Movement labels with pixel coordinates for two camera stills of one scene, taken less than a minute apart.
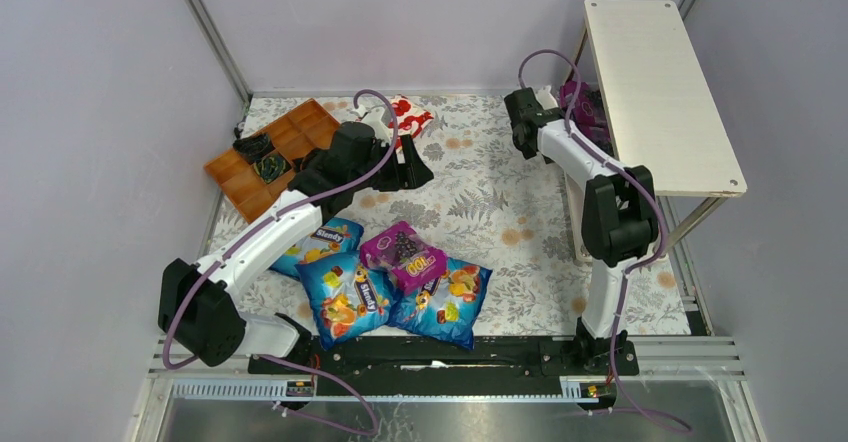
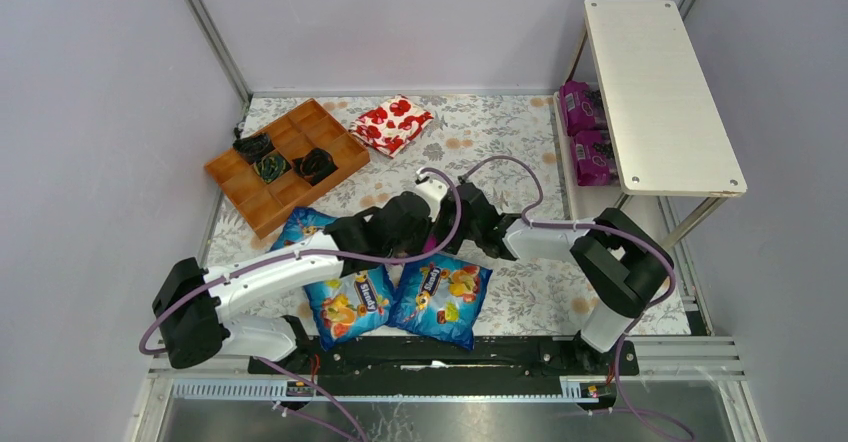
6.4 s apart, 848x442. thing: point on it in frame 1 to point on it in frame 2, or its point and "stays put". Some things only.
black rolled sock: [252, 147] stays put
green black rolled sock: [270, 167] stays put
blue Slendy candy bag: [348, 299] stays put
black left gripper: [399, 169] to [411, 225]
